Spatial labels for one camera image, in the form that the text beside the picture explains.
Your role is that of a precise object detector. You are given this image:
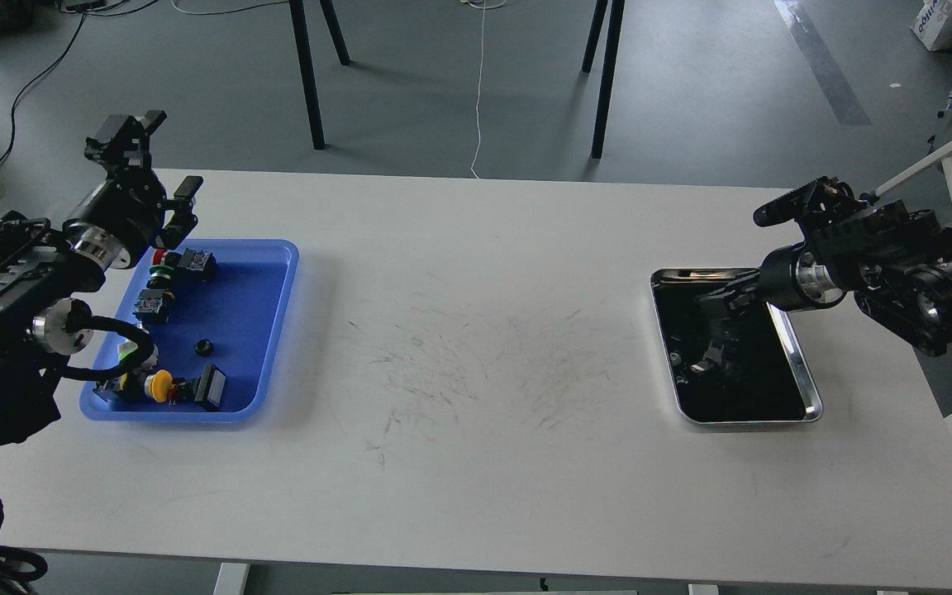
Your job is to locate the image-left gripper finger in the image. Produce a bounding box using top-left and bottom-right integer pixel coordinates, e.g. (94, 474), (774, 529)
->
(158, 174), (204, 251)
(83, 110), (167, 186)

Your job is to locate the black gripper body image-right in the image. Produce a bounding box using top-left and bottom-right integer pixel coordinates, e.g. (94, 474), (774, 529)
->
(757, 244), (844, 312)

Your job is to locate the image-right gripper finger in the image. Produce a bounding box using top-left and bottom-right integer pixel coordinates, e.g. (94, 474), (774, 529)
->
(695, 276), (762, 319)
(687, 310), (745, 377)

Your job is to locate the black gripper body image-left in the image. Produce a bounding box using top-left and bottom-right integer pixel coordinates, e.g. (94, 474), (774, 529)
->
(63, 178), (174, 271)

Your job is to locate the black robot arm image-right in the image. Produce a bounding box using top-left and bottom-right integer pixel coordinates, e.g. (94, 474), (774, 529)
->
(683, 177), (952, 378)

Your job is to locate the silver metal tray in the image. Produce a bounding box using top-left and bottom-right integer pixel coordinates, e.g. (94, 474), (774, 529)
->
(650, 268), (824, 428)

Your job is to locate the blue plastic tray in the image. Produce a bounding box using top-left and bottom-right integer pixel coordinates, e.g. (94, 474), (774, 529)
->
(79, 238), (301, 423)

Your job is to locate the red mushroom push button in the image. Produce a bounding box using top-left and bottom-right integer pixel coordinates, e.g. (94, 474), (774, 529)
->
(149, 248), (218, 282)

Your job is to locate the yellow mushroom push button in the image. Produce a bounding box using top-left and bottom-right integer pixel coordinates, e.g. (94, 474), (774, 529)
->
(94, 369), (177, 405)

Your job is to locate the black table leg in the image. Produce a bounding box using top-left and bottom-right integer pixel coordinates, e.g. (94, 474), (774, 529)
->
(320, 0), (352, 65)
(590, 1), (625, 159)
(287, 1), (326, 150)
(581, 0), (609, 73)

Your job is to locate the black table leg far left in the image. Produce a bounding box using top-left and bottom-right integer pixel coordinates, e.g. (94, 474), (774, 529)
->
(320, 0), (352, 65)

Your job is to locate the cardboard box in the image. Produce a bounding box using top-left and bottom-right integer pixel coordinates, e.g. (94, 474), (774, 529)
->
(910, 1), (952, 52)

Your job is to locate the black table leg far right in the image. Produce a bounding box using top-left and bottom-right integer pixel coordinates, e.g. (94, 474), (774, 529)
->
(581, 0), (609, 73)

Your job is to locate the black switch block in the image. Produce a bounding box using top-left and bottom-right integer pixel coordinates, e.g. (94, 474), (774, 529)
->
(132, 288), (175, 325)

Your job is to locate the green push button switch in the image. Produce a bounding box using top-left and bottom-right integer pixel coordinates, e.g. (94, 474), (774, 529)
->
(117, 341), (159, 370)

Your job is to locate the black floor cable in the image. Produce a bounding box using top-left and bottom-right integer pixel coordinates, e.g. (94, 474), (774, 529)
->
(0, 0), (163, 172)

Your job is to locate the black rectangular indicator switch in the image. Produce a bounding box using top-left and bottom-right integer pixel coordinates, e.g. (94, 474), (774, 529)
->
(174, 363), (227, 412)

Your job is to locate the white floor cable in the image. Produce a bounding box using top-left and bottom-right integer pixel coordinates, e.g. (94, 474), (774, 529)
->
(458, 0), (510, 180)

